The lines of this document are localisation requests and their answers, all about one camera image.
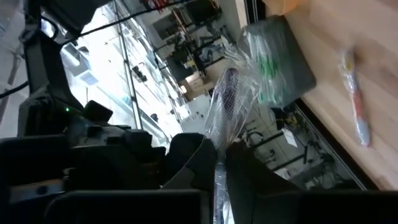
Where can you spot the purple white toothbrush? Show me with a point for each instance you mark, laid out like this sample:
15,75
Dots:
231,99

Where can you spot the orange translucent plastic bin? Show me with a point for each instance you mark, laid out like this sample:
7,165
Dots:
286,6

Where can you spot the orange white toothbrush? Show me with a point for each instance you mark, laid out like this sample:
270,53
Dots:
357,105

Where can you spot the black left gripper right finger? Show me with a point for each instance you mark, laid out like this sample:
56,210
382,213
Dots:
280,208

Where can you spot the green white toothbrush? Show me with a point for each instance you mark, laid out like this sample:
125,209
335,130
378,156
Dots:
255,56
269,67

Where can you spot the white paper sheet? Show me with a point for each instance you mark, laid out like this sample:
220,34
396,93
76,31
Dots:
289,137

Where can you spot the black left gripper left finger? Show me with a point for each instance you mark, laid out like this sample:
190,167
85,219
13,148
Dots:
140,208

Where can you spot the grey plastic bin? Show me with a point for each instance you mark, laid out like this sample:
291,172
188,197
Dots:
298,71

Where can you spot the parts bin shelf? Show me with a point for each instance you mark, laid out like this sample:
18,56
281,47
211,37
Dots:
155,3

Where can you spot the black computer tower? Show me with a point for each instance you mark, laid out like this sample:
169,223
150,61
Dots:
281,115

